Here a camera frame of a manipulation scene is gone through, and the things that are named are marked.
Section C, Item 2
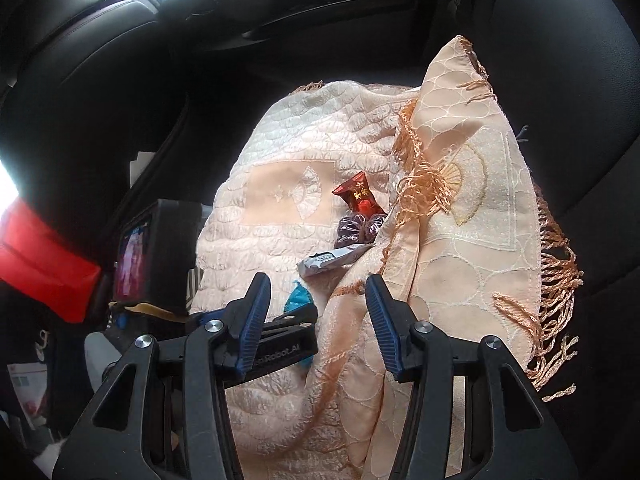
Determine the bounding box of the blue milk candy packet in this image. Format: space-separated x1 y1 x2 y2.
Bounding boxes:
283 279 317 369

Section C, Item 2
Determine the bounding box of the striped cardboard box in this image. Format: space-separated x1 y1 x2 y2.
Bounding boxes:
113 200 212 315

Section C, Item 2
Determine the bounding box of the red object at left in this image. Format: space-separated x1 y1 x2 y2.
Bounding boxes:
1 198 101 324

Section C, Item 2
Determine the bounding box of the grey white snack packet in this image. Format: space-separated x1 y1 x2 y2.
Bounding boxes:
297 244 373 278

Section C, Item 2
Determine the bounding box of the cream embroidered cloth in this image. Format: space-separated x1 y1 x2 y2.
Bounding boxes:
192 36 582 479

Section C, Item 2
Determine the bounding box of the small red candy packet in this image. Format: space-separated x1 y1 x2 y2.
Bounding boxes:
332 171 384 218

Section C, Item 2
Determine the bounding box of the white paper sheet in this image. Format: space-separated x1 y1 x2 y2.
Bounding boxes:
129 152 155 188

